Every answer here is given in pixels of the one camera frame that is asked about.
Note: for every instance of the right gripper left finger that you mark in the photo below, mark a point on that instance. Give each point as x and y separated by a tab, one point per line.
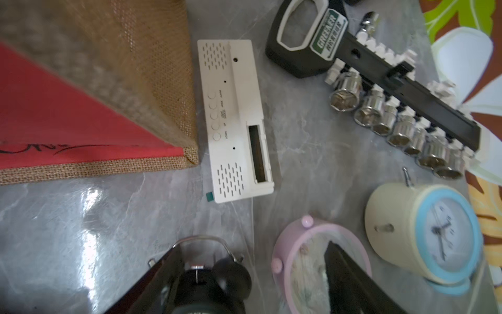
152	289

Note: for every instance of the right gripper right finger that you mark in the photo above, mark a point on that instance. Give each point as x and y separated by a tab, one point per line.
351	290

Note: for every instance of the canvas bag with red sides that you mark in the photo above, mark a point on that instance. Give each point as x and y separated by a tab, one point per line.
94	88

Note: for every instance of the lilac round alarm clock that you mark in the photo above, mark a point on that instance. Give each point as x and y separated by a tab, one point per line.
298	264

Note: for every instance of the black twin-bell alarm clock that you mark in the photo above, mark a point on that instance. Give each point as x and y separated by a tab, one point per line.
221	287

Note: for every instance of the cream and blue alarm clock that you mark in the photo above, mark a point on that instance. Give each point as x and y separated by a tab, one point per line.
428	229

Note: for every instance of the white digital clock back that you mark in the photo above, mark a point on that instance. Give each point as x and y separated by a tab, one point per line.
237	142

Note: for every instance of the socket set on black rail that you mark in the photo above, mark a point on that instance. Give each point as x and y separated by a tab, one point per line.
379	88

